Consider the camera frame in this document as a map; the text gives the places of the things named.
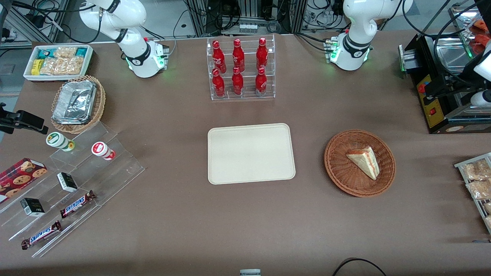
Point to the triangular sandwich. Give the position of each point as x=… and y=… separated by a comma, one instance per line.
x=365, y=161

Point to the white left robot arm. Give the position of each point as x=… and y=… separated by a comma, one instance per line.
x=355, y=23

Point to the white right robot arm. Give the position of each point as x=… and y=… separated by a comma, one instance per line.
x=126, y=23

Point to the tray of packaged snacks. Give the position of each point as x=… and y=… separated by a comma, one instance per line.
x=460, y=165

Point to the round brown wicker basket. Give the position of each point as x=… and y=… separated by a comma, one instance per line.
x=345, y=176

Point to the beige plastic tray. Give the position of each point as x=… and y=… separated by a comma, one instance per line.
x=251, y=153

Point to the oval tan wicker basket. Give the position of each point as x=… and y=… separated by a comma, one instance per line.
x=100, y=103

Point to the black hot food display machine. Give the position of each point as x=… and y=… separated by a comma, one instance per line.
x=431, y=103

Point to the steel food pan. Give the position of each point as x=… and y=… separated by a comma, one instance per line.
x=450, y=53

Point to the red sausage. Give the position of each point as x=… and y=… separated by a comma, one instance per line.
x=481, y=26
x=483, y=43

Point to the clear bag of fried snacks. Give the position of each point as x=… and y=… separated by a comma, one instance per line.
x=477, y=170
x=479, y=189

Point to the red cola bottle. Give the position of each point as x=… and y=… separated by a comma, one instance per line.
x=262, y=53
x=261, y=83
x=218, y=85
x=238, y=55
x=237, y=83
x=218, y=57

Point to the clear acrylic bottle rack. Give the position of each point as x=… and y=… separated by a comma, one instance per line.
x=247, y=82

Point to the aluminium equipment rack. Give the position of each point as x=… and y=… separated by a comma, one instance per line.
x=249, y=11

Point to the small grey device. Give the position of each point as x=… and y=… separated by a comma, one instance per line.
x=250, y=273

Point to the clear acrylic step display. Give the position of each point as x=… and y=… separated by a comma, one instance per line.
x=115, y=172

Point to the red lid white cup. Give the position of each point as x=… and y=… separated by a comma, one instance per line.
x=101, y=149

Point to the aluminium foil container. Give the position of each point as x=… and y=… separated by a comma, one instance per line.
x=74, y=103

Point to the snickers chocolate bar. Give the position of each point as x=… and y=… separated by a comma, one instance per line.
x=76, y=204
x=41, y=235

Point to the clear bag of crackers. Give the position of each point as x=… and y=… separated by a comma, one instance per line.
x=63, y=66

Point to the small black white box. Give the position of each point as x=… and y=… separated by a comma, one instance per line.
x=67, y=182
x=32, y=207

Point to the green lid white cup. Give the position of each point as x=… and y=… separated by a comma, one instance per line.
x=57, y=140

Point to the teal snack packet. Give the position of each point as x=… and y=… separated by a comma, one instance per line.
x=46, y=53

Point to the yellow snack packet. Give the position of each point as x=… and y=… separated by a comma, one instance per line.
x=37, y=67

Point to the white rectangular snack bin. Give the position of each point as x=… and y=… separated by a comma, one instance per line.
x=27, y=73

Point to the red cookie box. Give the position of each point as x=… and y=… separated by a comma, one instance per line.
x=19, y=176

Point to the black camera clamp mount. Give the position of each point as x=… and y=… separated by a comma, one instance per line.
x=27, y=119

